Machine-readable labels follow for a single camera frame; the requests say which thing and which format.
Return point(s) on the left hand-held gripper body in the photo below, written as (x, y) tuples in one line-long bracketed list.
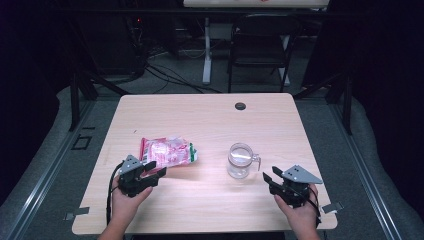
[(131, 180)]

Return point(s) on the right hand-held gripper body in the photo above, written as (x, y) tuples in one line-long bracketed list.
[(295, 191)]

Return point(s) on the red and white plastic bag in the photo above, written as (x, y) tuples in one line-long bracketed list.
[(166, 153)]

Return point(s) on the clear glass jar with lid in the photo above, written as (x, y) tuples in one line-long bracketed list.
[(240, 163)]

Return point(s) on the person's right hand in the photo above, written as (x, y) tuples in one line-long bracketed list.
[(301, 218)]

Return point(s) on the person's left hand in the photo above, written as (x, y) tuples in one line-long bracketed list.
[(121, 206)]

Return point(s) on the black tape square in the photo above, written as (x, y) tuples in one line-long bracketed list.
[(73, 146)]

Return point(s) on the short black tape strip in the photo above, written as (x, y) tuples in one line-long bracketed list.
[(88, 128)]

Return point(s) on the black metal stand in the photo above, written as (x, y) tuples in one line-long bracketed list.
[(74, 100), (348, 106)]

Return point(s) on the white-legged table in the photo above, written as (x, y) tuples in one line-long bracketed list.
[(207, 60)]

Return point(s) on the black folding chair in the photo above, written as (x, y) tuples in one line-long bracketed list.
[(260, 40)]

